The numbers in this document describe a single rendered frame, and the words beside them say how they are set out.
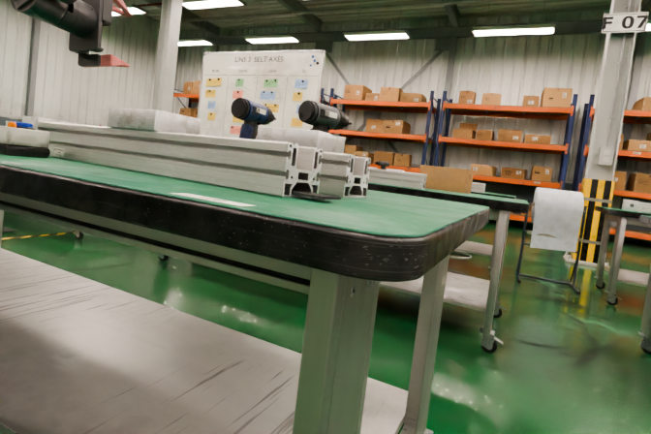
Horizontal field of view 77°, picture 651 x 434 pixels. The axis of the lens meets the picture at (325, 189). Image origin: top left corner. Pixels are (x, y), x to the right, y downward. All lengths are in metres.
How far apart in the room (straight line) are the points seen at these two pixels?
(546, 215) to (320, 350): 3.82
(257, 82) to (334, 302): 4.04
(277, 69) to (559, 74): 8.38
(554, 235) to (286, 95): 2.84
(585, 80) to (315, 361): 11.17
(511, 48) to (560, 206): 7.86
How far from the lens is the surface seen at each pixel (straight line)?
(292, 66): 4.24
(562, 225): 4.25
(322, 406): 0.52
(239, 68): 4.60
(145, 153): 0.90
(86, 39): 0.85
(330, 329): 0.48
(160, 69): 9.80
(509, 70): 11.54
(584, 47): 11.69
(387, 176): 2.35
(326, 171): 0.81
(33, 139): 1.11
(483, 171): 10.15
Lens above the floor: 0.83
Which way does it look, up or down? 3 degrees down
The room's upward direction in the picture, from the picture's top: 7 degrees clockwise
